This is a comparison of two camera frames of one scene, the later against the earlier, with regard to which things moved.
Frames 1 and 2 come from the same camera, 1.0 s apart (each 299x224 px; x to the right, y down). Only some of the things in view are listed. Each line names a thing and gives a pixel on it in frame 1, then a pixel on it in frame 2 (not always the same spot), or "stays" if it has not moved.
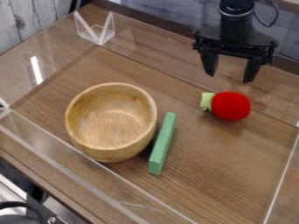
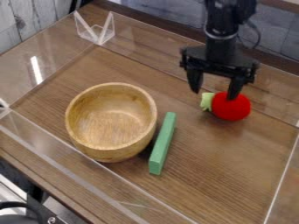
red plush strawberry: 228,105 stays
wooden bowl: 109,121 stays
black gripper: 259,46 to 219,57
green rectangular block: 162,143 stays
